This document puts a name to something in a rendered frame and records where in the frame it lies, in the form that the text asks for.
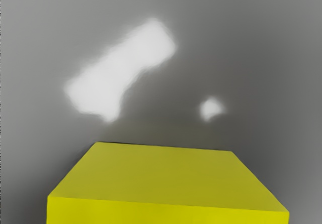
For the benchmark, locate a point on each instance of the yellow block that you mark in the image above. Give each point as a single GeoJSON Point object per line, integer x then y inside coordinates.
{"type": "Point", "coordinates": [163, 183]}

